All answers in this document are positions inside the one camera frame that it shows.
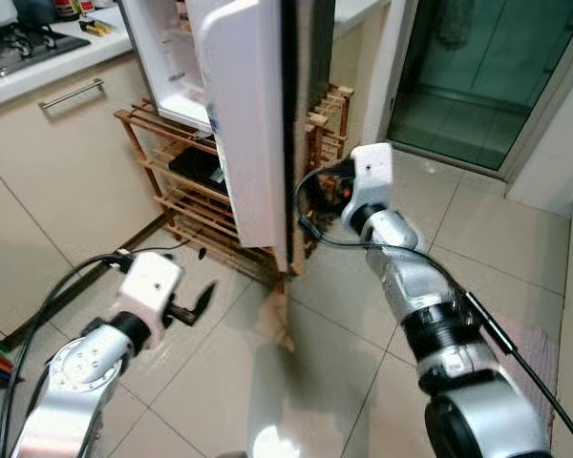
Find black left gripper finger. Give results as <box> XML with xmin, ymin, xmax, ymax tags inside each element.
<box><xmin>189</xmin><ymin>281</ymin><xmax>219</xmax><ymax>323</ymax></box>

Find white fridge door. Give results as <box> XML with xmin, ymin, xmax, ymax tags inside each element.
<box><xmin>186</xmin><ymin>0</ymin><xmax>337</xmax><ymax>278</ymax></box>

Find wooden slatted rack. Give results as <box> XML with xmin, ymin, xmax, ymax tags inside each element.
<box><xmin>115</xmin><ymin>84</ymin><xmax>356</xmax><ymax>292</ymax></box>

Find beige kitchen base cabinet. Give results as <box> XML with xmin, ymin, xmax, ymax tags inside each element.
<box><xmin>0</xmin><ymin>0</ymin><xmax>173</xmax><ymax>335</ymax></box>
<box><xmin>327</xmin><ymin>0</ymin><xmax>393</xmax><ymax>163</ymax></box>

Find black flat electronic device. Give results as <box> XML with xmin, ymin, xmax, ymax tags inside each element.
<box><xmin>167</xmin><ymin>143</ymin><xmax>225</xmax><ymax>187</ymax></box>

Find green glass sliding door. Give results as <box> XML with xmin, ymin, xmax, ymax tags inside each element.
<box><xmin>387</xmin><ymin>0</ymin><xmax>573</xmax><ymax>173</ymax></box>

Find pink floor mat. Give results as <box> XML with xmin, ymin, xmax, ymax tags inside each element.
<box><xmin>501</xmin><ymin>320</ymin><xmax>562</xmax><ymax>421</ymax></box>

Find yellow black small item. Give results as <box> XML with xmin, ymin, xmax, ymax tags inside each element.
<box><xmin>76</xmin><ymin>17</ymin><xmax>116</xmax><ymax>37</ymax></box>

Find black gas stove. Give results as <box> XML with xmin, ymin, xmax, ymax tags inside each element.
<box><xmin>0</xmin><ymin>21</ymin><xmax>92</xmax><ymax>79</ymax></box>

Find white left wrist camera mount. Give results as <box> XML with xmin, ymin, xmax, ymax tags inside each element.
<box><xmin>115</xmin><ymin>252</ymin><xmax>185</xmax><ymax>323</ymax></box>

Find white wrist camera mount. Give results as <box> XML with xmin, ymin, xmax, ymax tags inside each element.
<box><xmin>342</xmin><ymin>143</ymin><xmax>395</xmax><ymax>219</ymax></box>
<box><xmin>115</xmin><ymin>252</ymin><xmax>185</xmax><ymax>323</ymax></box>

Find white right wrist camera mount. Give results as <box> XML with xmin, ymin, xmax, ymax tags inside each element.
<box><xmin>342</xmin><ymin>143</ymin><xmax>395</xmax><ymax>219</ymax></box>

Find thin black power cord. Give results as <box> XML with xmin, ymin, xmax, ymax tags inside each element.
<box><xmin>134</xmin><ymin>242</ymin><xmax>209</xmax><ymax>260</ymax></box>

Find white door frame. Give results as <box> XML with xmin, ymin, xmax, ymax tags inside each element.
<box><xmin>363</xmin><ymin>0</ymin><xmax>573</xmax><ymax>182</ymax></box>

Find silver cabinet bar handle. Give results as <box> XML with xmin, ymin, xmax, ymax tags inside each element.
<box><xmin>38</xmin><ymin>78</ymin><xmax>106</xmax><ymax>114</ymax></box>

